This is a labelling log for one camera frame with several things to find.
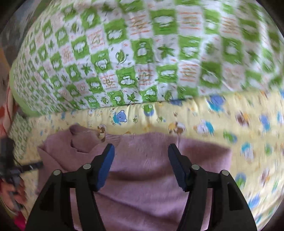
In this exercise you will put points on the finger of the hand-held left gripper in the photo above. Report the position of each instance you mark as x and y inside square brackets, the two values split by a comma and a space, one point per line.
[33, 166]

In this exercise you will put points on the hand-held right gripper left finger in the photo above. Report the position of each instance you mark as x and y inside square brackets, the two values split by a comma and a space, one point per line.
[106, 164]

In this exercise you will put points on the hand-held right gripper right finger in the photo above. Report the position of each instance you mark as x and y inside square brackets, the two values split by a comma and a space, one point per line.
[176, 164]

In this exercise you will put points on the purple knitted sweater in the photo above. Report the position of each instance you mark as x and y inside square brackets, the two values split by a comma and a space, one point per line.
[144, 177]

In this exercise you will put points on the green checked pillow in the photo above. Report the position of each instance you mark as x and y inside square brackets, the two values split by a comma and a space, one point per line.
[20, 133]

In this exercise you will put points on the red and white blanket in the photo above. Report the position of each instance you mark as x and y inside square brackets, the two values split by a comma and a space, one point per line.
[5, 111]

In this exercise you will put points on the yellow bear print blanket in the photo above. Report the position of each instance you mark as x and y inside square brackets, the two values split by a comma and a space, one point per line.
[244, 137]

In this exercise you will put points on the green checkered pillow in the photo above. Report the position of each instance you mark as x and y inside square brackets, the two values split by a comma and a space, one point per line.
[133, 55]

